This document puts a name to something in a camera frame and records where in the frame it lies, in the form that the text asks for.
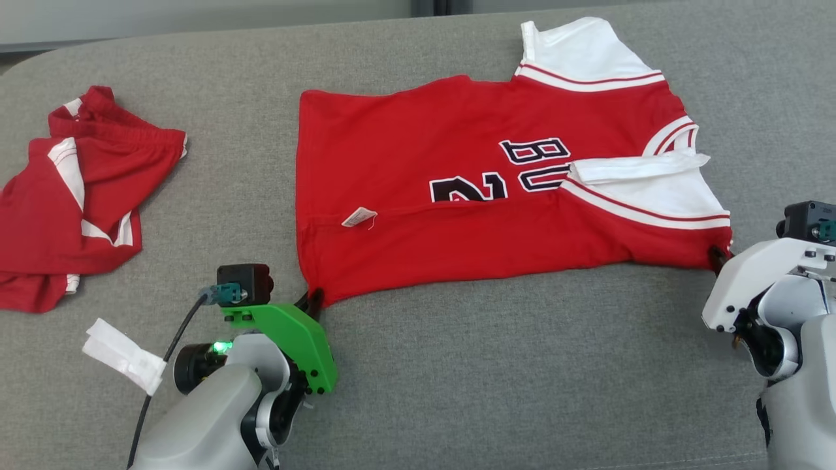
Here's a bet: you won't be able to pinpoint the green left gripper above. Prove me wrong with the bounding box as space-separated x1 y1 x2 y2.
221 287 338 450

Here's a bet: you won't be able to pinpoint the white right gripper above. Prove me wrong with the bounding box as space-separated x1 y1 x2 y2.
702 237 836 380

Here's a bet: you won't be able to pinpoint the red and white basketball jersey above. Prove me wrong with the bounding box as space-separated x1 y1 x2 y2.
295 16 732 307

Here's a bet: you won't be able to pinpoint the red shorts with white stripes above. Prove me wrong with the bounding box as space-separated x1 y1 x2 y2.
0 85 189 314

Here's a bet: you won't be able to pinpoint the grey fabric upholstered surface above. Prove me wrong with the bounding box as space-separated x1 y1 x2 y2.
0 0 836 470

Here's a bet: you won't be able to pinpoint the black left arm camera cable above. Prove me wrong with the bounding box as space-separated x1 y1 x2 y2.
126 282 249 470

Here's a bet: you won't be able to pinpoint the white label on left cable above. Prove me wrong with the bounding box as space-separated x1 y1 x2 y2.
82 318 167 396

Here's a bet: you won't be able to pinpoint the grey double partition post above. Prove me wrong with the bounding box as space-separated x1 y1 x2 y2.
413 0 472 16

